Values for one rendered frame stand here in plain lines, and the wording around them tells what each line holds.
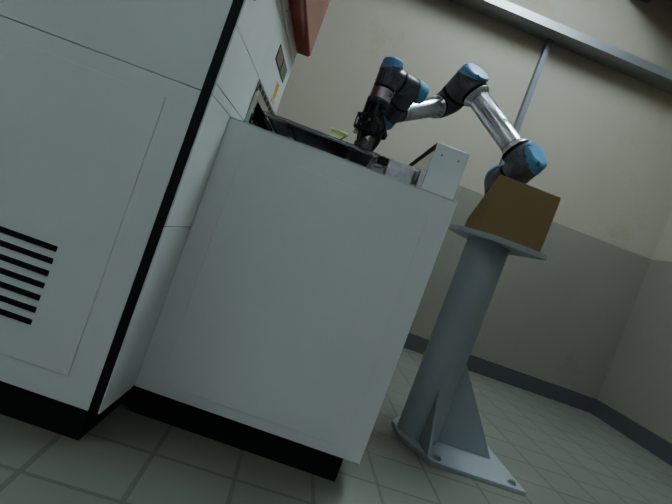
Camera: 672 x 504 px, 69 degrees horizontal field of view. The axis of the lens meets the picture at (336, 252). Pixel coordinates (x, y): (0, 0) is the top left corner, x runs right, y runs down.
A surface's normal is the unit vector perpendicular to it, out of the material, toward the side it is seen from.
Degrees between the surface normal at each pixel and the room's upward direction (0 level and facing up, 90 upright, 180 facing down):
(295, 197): 90
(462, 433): 90
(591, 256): 90
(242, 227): 90
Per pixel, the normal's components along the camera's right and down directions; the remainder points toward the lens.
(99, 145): 0.03, 0.04
